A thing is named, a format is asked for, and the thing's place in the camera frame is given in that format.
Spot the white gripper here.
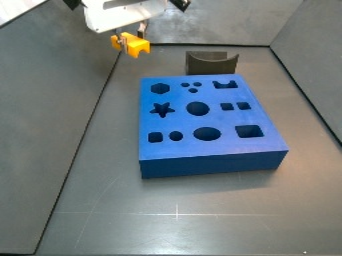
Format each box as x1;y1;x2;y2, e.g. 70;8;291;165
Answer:
82;0;167;51

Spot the yellow arch block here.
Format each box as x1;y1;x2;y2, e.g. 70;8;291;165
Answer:
111;32;151;58

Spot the black curved fixture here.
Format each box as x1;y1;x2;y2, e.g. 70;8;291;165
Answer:
186;51;239;75

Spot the blue foam shape board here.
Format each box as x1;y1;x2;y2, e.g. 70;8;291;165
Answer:
139;74;289;178

